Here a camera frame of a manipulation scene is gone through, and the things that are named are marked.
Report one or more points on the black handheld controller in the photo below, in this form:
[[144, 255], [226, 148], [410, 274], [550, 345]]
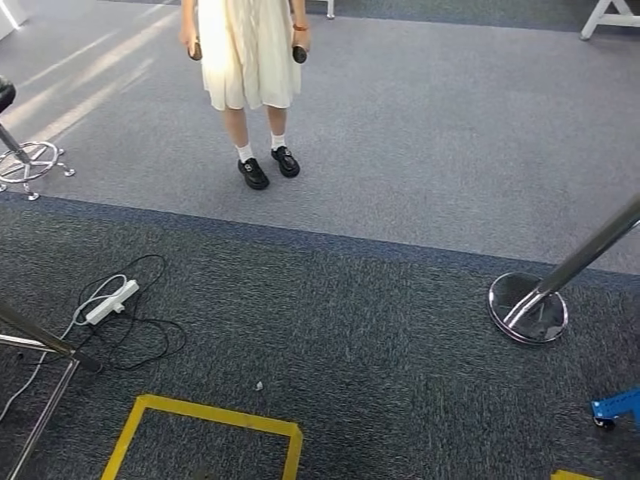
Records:
[[300, 54], [195, 50]]

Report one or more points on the steel workbench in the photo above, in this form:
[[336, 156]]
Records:
[[50, 341]]

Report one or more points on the blue metal shelf rack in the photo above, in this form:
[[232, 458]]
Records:
[[620, 404]]

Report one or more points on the person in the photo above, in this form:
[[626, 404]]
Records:
[[250, 53]]

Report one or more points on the yellow floor tape square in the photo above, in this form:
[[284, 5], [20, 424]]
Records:
[[210, 414]]

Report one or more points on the white furniture leg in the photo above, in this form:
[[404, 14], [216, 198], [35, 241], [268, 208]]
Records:
[[330, 8]]

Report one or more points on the white power strip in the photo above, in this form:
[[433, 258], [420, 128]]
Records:
[[112, 301]]

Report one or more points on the white display plinth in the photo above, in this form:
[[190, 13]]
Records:
[[7, 16]]

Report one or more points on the white furniture frame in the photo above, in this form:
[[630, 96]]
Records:
[[600, 16]]

